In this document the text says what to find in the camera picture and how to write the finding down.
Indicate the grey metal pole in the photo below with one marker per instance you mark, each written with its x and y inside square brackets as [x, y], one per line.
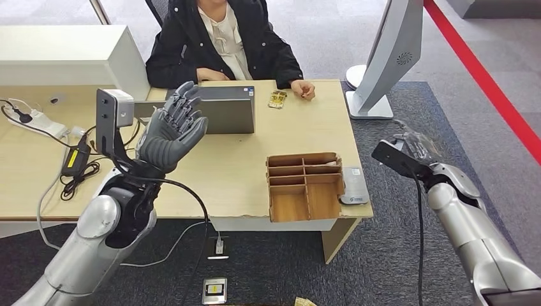
[100, 12]

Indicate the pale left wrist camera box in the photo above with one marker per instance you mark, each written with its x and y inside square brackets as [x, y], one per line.
[114, 110]

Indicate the person's right hand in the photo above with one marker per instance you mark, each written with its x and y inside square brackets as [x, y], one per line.
[211, 75]

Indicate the red barrier tape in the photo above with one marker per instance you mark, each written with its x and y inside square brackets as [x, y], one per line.
[486, 82]

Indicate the silver floor socket box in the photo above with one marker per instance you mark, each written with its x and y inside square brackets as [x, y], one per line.
[214, 291]

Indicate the person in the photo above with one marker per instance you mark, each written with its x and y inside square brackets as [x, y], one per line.
[181, 50]

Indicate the wooden compartment organizer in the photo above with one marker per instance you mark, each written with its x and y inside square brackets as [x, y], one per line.
[304, 198]

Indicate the grey laptop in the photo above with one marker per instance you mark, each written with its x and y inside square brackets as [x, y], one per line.
[228, 116]

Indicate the white power strip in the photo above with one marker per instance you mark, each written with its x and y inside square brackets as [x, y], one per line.
[42, 122]

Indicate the grey floor plinth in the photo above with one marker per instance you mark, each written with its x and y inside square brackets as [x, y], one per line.
[494, 8]

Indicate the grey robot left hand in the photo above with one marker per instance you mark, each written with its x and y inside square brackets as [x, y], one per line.
[173, 126]

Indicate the tan crumpled paper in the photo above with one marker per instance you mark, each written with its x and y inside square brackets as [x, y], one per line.
[304, 302]

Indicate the black power adapter yellow label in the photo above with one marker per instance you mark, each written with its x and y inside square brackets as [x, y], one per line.
[75, 159]

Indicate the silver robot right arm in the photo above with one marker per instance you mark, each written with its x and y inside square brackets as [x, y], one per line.
[473, 236]

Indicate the floor outlet with white plug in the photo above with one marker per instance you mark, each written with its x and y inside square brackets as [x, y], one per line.
[218, 247]

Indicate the pale grey card reader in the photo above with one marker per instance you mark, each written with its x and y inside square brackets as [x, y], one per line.
[355, 186]

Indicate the grey kiosk screen stand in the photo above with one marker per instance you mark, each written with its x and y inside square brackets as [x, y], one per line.
[389, 55]

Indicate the dark office chair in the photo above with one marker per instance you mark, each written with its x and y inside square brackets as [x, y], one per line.
[157, 10]

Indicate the person's left hand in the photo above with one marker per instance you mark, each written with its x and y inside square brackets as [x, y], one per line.
[303, 89]

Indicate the white counter block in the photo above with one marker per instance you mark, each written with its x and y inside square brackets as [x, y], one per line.
[63, 55]

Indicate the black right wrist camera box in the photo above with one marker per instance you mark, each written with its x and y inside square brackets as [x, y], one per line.
[395, 158]

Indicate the small white charger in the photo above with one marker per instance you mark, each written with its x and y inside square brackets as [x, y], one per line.
[77, 131]

